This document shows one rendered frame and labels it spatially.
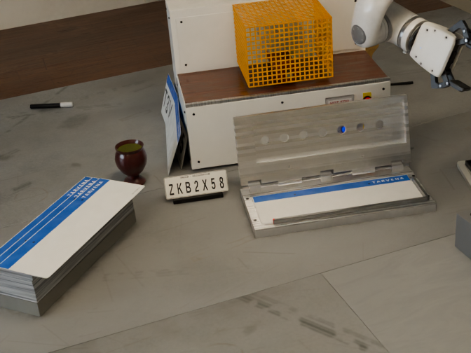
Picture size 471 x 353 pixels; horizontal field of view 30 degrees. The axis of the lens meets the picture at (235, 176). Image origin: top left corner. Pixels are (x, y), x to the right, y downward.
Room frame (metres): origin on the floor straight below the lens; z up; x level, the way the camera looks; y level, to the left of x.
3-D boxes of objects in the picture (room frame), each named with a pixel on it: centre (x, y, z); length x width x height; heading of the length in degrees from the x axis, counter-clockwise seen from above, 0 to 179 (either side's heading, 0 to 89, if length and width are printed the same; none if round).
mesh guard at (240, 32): (2.25, -0.16, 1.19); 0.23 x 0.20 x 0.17; 97
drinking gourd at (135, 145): (2.06, 0.27, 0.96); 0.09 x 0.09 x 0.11
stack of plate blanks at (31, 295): (1.71, 0.40, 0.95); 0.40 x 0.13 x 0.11; 153
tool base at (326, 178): (1.86, -0.24, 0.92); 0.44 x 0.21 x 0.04; 97
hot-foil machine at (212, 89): (2.33, -0.23, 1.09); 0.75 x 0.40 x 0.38; 97
